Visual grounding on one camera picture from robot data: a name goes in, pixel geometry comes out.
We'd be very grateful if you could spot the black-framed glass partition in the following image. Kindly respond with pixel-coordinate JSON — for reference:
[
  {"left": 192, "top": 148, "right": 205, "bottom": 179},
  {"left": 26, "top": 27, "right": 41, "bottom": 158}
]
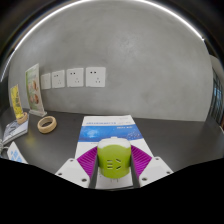
[{"left": 209, "top": 54, "right": 224, "bottom": 125}]

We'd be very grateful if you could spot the white and blue book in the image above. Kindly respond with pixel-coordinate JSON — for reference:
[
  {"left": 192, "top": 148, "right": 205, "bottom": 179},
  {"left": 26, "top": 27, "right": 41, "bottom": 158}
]
[{"left": 73, "top": 114, "right": 155, "bottom": 190}]

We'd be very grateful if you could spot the white blank wall plate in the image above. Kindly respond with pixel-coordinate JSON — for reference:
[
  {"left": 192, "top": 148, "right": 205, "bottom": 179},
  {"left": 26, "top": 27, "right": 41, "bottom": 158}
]
[{"left": 40, "top": 73, "right": 52, "bottom": 90}]

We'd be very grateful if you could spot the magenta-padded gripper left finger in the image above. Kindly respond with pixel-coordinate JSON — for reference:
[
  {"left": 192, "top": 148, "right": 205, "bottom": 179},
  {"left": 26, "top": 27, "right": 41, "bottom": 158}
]
[{"left": 54, "top": 146, "right": 100, "bottom": 189}]

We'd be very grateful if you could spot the beige tape roll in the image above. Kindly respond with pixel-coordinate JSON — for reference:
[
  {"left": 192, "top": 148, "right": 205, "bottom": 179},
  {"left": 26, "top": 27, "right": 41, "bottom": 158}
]
[{"left": 36, "top": 115, "right": 58, "bottom": 135}]

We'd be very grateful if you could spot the green and white charger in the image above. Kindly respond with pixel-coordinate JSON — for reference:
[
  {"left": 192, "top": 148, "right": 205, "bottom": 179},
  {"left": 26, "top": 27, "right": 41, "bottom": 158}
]
[{"left": 96, "top": 137, "right": 132, "bottom": 183}]

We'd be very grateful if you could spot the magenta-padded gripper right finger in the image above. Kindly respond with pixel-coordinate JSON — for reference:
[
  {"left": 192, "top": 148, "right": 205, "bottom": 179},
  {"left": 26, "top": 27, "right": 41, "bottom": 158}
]
[{"left": 129, "top": 144, "right": 174, "bottom": 188}]

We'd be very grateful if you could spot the large acrylic brochure stand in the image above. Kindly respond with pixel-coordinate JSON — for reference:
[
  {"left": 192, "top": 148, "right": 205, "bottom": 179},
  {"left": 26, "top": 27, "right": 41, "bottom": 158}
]
[{"left": 24, "top": 63, "right": 48, "bottom": 118}]

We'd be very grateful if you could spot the ceiling light strip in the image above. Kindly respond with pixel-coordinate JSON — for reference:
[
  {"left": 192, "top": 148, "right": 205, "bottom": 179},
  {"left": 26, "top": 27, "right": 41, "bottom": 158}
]
[{"left": 0, "top": 0, "right": 205, "bottom": 83}]

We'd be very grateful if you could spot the grey booklet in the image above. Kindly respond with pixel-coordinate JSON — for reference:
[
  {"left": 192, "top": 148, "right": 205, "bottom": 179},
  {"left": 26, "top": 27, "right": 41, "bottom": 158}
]
[{"left": 2, "top": 119, "right": 29, "bottom": 146}]

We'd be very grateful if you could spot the white power strip cable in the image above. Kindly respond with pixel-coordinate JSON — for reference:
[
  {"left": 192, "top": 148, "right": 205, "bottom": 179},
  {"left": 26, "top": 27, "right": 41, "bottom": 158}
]
[{"left": 0, "top": 138, "right": 9, "bottom": 158}]

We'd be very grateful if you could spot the small card on wooden base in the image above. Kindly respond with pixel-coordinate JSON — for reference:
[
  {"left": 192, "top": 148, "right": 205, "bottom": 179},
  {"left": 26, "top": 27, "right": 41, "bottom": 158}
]
[{"left": 9, "top": 84, "right": 29, "bottom": 126}]

